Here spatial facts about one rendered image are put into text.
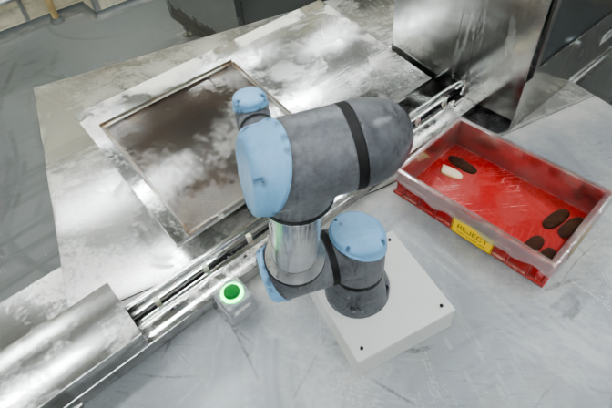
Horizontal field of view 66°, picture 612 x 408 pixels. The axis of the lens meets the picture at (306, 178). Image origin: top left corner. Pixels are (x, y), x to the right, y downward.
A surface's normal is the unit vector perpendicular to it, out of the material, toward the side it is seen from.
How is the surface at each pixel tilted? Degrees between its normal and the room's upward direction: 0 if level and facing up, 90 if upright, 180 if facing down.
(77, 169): 0
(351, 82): 10
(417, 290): 0
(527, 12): 90
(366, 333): 0
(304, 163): 48
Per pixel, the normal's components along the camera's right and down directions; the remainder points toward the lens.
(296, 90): 0.05, -0.59
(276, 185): 0.20, 0.32
